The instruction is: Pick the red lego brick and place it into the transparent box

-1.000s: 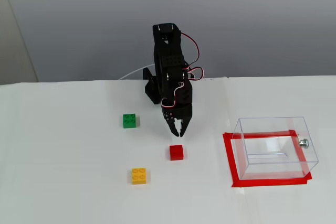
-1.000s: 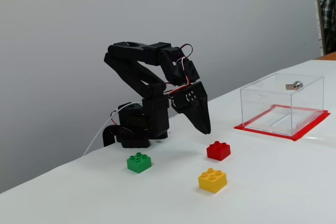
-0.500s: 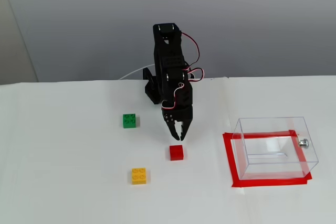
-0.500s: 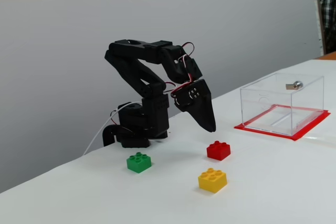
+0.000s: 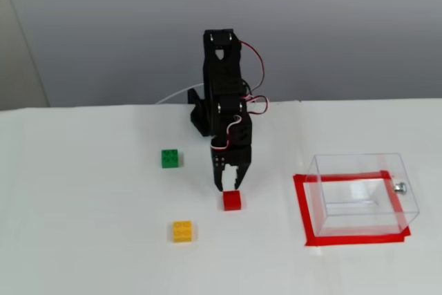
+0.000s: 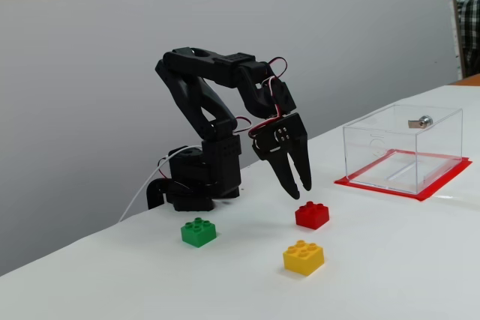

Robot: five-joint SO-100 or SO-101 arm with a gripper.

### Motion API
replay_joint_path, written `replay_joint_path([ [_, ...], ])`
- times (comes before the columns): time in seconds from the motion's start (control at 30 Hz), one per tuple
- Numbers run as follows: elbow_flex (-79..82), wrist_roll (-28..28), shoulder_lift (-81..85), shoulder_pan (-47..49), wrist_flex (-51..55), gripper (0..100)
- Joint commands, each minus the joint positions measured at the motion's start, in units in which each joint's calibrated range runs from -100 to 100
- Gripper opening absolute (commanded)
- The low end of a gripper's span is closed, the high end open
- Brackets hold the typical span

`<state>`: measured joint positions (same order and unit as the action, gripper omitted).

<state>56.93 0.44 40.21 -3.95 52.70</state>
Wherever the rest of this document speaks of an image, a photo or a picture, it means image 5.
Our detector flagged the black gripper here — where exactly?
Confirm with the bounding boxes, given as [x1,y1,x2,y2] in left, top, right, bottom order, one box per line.
[209,113,255,193]

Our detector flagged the red lego brick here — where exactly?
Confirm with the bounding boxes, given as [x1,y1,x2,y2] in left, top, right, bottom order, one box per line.
[222,189,243,211]

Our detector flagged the green lego brick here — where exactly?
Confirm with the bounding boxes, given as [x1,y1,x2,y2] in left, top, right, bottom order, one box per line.
[160,149,180,169]

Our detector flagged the yellow lego brick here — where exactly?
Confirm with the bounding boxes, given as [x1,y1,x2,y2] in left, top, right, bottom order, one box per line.
[172,220,193,244]

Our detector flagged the transparent plastic box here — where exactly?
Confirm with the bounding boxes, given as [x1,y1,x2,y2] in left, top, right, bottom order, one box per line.
[303,152,421,238]

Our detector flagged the black table clamp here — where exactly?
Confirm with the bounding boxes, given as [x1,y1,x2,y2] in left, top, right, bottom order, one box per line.
[186,87,212,137]

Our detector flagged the white cable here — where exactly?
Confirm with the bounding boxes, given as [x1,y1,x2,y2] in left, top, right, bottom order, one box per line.
[155,82,206,106]

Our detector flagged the red white black servo wires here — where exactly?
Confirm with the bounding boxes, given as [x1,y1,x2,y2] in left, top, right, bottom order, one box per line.
[211,40,271,153]

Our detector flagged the red tape frame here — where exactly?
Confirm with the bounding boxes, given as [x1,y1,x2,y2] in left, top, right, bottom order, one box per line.
[293,170,412,248]

